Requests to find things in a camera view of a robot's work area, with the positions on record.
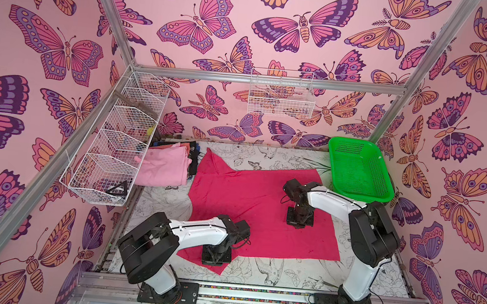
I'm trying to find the black triangle object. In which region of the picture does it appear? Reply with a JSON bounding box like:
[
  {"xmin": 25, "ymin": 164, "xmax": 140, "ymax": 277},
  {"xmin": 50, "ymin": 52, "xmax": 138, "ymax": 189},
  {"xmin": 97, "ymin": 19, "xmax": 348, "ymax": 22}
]
[{"xmin": 106, "ymin": 180, "xmax": 129, "ymax": 198}]

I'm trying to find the small white wire basket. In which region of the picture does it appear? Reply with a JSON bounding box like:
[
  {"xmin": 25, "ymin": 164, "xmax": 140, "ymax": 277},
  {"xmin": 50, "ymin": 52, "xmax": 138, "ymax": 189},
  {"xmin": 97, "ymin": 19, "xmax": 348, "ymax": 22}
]
[{"xmin": 246, "ymin": 68, "xmax": 316, "ymax": 119}]

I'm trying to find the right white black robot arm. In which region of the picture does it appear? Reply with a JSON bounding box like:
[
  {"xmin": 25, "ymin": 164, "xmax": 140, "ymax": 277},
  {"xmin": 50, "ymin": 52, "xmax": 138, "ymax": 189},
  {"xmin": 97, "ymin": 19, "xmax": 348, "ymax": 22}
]
[{"xmin": 283, "ymin": 179, "xmax": 400, "ymax": 304}]

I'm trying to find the folded light pink t-shirt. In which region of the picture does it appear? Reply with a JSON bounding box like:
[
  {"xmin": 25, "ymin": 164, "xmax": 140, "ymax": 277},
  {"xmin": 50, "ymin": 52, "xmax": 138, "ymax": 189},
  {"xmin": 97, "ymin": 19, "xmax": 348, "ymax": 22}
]
[{"xmin": 134, "ymin": 143, "xmax": 191, "ymax": 188}]

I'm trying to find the green plastic basket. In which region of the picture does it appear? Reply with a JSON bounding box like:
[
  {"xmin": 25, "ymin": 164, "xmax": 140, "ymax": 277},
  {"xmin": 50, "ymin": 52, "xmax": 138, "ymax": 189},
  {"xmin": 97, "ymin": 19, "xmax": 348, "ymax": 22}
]
[{"xmin": 329, "ymin": 137, "xmax": 395, "ymax": 203}]

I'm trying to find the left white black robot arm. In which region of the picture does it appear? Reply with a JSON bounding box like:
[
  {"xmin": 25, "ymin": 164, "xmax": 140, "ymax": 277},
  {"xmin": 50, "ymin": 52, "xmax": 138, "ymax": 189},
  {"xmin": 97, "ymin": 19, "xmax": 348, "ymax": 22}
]
[{"xmin": 117, "ymin": 212, "xmax": 251, "ymax": 304}]

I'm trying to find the magenta t-shirt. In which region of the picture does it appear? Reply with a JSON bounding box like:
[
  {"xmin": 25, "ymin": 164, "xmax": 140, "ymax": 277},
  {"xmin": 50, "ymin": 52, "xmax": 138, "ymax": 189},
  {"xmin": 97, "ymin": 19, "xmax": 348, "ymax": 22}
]
[{"xmin": 189, "ymin": 150, "xmax": 341, "ymax": 262}]

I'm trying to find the long white wire basket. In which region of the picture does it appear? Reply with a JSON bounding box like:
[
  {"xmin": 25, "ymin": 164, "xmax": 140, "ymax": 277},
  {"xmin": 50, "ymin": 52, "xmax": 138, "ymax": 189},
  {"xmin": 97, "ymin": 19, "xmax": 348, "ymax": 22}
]
[{"xmin": 60, "ymin": 71, "xmax": 171, "ymax": 207}]

